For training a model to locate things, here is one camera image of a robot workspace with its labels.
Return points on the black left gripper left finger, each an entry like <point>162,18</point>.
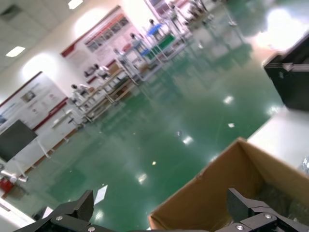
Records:
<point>72,212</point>

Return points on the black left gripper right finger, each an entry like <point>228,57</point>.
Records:
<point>243,210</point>

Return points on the smooth translucent antistatic bag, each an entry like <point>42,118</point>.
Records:
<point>285,193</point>

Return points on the brown cardboard box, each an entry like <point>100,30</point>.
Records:
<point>205,193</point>

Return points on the red floor box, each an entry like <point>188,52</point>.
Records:
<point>6,184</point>

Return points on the black slotted container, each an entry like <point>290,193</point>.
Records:
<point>294,82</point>

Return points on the white paper sheet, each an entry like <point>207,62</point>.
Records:
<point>101,194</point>

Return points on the crinkled silver antistatic bag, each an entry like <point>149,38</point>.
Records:
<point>306,164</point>

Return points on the black display screen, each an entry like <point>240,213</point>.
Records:
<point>14,142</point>

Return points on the red bordered text wall poster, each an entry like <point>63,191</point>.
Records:
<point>36,101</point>

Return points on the white frame workstation rack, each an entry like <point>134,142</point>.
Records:
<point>135,65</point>
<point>164,43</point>

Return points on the photo strip wall poster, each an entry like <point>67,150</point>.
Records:
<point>106,36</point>

